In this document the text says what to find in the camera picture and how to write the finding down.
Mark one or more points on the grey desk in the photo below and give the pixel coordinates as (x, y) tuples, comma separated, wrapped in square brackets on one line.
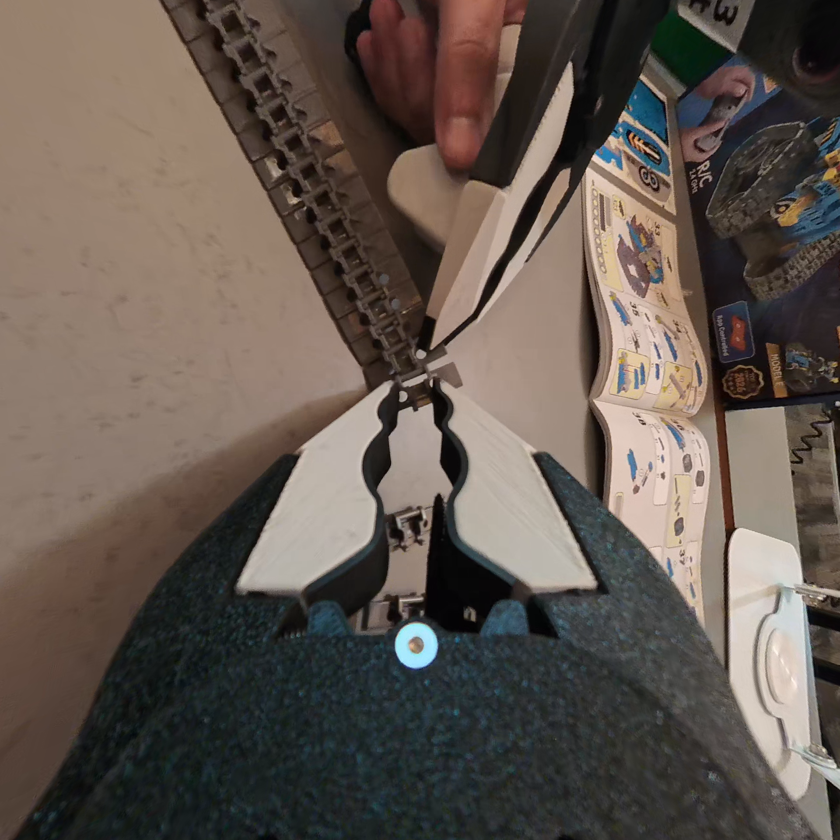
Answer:
[(164, 262)]

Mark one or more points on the blue printed sticker sheet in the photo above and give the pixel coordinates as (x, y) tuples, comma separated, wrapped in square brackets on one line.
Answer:
[(646, 151)]

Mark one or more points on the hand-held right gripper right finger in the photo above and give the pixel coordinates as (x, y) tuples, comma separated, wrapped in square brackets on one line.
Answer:
[(518, 518)]

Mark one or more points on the dark toy vehicle box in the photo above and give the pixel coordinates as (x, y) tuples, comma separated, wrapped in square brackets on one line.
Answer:
[(774, 262)]

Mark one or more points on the open instruction booklet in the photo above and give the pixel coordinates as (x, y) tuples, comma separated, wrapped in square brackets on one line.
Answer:
[(656, 328)]

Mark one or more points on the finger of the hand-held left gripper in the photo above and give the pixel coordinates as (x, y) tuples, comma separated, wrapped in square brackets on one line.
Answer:
[(508, 275), (472, 262)]

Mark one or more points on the pile of grey links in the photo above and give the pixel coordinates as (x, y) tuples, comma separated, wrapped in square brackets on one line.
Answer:
[(407, 525)]

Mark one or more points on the green plastic bin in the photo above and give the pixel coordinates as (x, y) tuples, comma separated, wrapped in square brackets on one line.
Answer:
[(682, 46)]

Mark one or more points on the person's left hand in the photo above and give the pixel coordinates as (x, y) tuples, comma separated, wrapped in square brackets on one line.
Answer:
[(459, 65)]

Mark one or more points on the single grey track link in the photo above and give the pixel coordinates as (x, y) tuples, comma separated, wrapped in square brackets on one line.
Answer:
[(426, 380)]

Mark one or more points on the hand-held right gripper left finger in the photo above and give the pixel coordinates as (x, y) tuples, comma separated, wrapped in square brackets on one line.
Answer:
[(315, 518)]

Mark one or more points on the white laptop stand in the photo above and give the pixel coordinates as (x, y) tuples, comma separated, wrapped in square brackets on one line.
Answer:
[(768, 623)]

